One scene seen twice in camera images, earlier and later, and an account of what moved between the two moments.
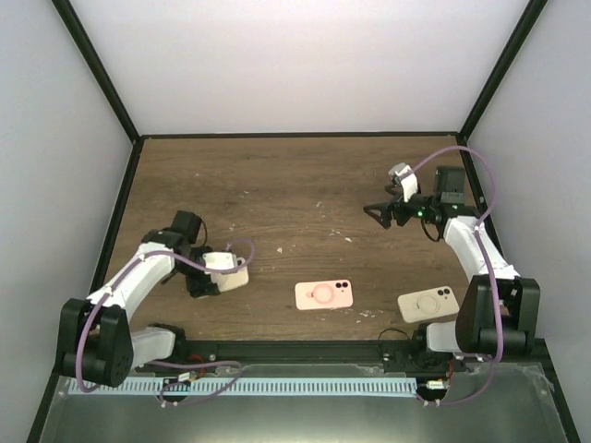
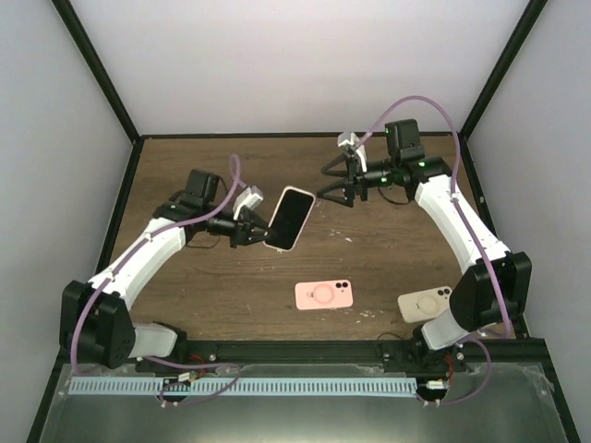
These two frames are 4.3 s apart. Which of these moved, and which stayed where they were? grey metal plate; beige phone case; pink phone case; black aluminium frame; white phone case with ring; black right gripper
Moved: white phone case with ring; black right gripper
Stayed: black aluminium frame; pink phone case; beige phone case; grey metal plate
